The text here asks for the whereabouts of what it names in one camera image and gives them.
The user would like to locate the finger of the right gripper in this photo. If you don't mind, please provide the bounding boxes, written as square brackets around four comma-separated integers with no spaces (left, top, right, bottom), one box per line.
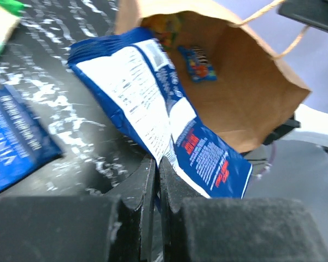
[278,0,328,33]

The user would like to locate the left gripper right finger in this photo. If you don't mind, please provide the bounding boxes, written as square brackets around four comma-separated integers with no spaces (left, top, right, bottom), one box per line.
[159,158,328,261]

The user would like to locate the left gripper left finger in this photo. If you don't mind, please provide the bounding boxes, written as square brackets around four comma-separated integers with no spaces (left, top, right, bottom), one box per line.
[0,156,156,261]

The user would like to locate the brown paper bag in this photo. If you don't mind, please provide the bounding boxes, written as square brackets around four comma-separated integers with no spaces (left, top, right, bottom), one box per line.
[115,1,310,153]

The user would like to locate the navy Kettle chips bag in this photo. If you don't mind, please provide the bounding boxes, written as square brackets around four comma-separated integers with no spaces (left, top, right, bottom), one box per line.
[0,85,62,193]

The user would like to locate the blue cookie bag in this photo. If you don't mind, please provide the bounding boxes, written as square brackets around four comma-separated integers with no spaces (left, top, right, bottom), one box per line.
[67,27,253,198]

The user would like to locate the green chips bag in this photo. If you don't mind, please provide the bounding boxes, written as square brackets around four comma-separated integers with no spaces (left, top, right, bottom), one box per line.
[0,0,25,54]

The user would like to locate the yellow snack bag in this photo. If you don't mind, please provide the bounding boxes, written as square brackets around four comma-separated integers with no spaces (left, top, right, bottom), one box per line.
[141,14,181,51]

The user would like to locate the blue M&M candy packet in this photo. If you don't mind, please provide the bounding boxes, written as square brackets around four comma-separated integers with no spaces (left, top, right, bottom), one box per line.
[178,45,217,82]

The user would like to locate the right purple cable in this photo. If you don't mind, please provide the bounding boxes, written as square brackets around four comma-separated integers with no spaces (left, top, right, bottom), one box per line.
[253,141,278,181]

